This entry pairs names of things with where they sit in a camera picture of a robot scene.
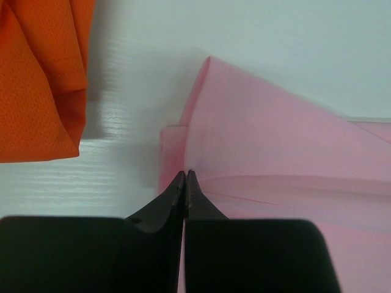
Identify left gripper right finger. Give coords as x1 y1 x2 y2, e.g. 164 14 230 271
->
185 171 340 292

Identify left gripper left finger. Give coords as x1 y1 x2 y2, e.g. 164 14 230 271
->
1 172 185 292

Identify pink t shirt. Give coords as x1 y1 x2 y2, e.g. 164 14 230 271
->
158 57 390 292

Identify orange folded t shirt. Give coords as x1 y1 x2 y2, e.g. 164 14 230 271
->
1 1 95 163

